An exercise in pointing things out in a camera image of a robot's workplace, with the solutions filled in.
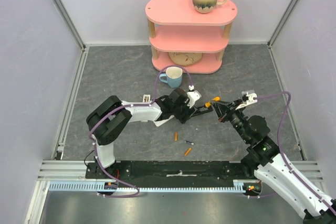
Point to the light blue mug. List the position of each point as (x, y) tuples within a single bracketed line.
[(172, 77)]

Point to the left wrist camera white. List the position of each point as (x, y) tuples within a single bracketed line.
[(193, 96)]

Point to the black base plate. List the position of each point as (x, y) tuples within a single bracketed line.
[(180, 173)]

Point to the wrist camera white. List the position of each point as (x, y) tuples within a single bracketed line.
[(249, 97), (193, 96)]

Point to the beige patterned plate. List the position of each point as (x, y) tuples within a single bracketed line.
[(185, 58)]

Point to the aluminium frame post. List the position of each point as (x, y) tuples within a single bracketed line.
[(283, 20), (69, 23)]

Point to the left aluminium frame post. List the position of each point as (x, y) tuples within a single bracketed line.
[(69, 23)]

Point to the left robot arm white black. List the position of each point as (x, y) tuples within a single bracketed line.
[(109, 119)]

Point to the black remote control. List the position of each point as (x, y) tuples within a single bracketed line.
[(201, 110)]

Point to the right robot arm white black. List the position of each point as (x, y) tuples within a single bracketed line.
[(266, 161)]

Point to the wide white remote control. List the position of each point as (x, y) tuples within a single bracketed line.
[(161, 122)]

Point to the pink three tier shelf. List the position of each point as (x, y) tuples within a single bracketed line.
[(175, 26)]

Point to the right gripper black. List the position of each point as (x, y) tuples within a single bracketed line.
[(227, 111)]

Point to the orange handled screwdriver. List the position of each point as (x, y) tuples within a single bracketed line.
[(209, 103)]

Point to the right aluminium frame post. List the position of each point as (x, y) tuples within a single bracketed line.
[(283, 20)]

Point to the slim white remote control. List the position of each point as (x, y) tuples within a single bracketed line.
[(146, 98)]

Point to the light blue cable duct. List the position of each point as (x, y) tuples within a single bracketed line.
[(237, 186)]

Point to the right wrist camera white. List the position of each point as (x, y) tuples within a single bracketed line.
[(249, 97)]

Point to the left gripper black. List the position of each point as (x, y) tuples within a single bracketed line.
[(184, 117)]

